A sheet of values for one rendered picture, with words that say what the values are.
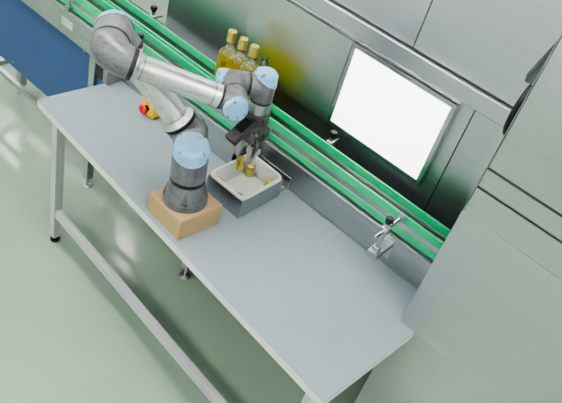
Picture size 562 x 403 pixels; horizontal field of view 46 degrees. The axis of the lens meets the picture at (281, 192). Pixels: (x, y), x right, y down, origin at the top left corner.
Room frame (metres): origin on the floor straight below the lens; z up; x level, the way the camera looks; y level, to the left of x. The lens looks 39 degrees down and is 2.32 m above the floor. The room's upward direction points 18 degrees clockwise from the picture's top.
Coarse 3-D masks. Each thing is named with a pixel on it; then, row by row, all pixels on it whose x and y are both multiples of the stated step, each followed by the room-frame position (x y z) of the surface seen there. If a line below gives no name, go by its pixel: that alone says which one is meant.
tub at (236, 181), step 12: (216, 168) 1.85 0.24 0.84; (228, 168) 1.89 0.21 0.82; (264, 168) 1.95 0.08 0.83; (216, 180) 1.79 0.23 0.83; (228, 180) 1.89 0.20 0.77; (240, 180) 1.91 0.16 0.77; (252, 180) 1.93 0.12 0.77; (264, 180) 1.94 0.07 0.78; (276, 180) 1.89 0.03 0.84; (252, 192) 1.78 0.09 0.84
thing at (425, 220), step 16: (112, 0) 2.66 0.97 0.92; (144, 16) 2.55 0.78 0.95; (160, 32) 2.50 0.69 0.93; (192, 48) 2.39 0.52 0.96; (208, 64) 2.34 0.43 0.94; (272, 112) 2.16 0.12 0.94; (288, 128) 2.12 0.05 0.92; (304, 128) 2.08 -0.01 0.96; (320, 144) 2.04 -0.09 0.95; (336, 160) 2.00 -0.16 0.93; (368, 176) 1.92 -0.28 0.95; (384, 192) 1.88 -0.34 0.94; (400, 208) 1.85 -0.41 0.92; (416, 208) 1.82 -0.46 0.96; (432, 224) 1.78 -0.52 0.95
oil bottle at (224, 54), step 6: (222, 48) 2.24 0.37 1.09; (228, 48) 2.24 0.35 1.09; (234, 48) 2.26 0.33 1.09; (222, 54) 2.23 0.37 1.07; (228, 54) 2.23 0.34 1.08; (222, 60) 2.23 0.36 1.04; (228, 60) 2.22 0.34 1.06; (216, 66) 2.24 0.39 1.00; (222, 66) 2.23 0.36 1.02; (216, 72) 2.24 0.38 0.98
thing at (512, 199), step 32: (544, 64) 1.50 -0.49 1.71; (544, 96) 1.48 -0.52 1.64; (512, 128) 1.49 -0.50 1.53; (544, 128) 1.46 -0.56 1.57; (512, 160) 1.47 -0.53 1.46; (544, 160) 1.44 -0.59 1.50; (480, 192) 1.49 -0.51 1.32; (512, 192) 1.45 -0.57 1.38; (544, 192) 1.42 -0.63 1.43; (512, 224) 1.43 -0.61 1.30; (544, 224) 1.40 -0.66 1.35; (544, 256) 1.38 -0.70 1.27
